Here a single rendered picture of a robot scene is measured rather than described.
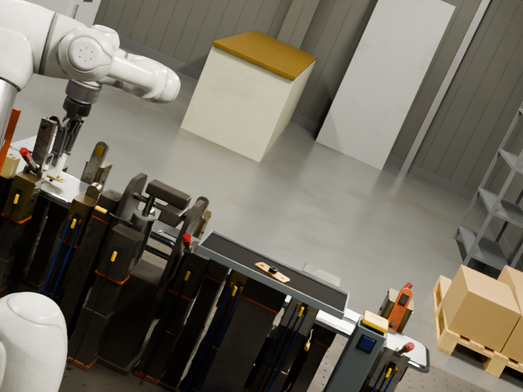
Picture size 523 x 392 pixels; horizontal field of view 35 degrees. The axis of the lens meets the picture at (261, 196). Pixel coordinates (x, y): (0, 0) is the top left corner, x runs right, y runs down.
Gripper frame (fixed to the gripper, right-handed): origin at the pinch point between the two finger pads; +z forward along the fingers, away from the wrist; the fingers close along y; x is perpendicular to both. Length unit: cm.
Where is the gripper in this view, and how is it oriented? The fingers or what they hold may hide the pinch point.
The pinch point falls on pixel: (56, 164)
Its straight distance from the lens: 239.5
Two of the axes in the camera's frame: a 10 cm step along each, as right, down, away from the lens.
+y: 1.8, -2.2, 9.6
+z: -3.8, 8.8, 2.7
